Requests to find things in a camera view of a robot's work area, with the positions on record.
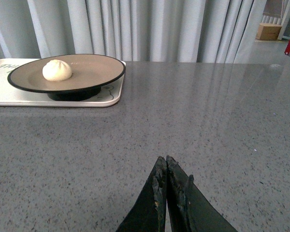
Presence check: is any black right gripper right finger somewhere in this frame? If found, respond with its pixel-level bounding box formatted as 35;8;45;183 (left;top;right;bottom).
166;156;236;232

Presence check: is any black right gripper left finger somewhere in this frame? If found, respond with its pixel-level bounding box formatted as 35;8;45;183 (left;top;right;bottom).
117;157;167;232

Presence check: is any beige plate black rim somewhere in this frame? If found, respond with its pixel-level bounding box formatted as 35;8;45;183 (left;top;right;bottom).
7;54;126;101

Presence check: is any white steamed bun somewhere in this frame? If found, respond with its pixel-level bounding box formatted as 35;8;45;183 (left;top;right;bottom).
42;59;72;81

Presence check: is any white bear serving tray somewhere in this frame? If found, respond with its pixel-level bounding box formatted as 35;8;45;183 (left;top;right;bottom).
0;58;124;107

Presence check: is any grey pleated curtain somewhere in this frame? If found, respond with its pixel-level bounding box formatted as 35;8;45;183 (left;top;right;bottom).
0;0;265;63

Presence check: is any cardboard box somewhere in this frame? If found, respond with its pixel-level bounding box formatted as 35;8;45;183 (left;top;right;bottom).
256;23;282;41

